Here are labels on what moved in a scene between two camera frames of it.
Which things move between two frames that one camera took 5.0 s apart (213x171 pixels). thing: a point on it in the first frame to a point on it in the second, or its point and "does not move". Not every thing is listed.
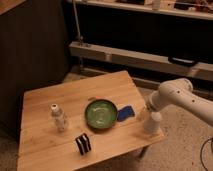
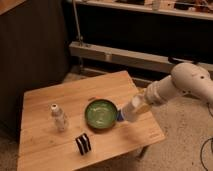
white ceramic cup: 152,125 to 131,109
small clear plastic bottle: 59,117 does not move
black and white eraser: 83,143 does not move
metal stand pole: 77,22 does not move
